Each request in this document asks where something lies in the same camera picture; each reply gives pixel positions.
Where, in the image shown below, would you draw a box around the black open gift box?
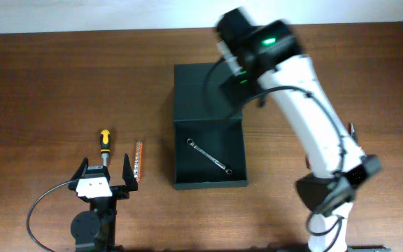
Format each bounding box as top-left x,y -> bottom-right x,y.
173,63 -> 248,190

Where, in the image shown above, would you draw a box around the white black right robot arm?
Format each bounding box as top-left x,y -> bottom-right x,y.
215,7 -> 382,251

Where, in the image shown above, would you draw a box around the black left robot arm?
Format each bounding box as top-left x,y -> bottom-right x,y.
68,155 -> 138,251

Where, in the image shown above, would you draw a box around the orange socket bit rail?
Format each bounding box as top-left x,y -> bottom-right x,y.
134,141 -> 143,181

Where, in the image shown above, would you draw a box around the chrome double ring wrench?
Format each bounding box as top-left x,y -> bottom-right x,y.
186,139 -> 233,175

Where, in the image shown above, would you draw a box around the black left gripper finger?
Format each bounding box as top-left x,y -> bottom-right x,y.
122,153 -> 134,186
71,157 -> 89,181

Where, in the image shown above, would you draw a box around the yellow black screwdriver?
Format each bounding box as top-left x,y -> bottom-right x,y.
99,129 -> 111,167

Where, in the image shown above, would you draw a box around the black orange long-nose pliers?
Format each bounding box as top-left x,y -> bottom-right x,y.
348,122 -> 362,148

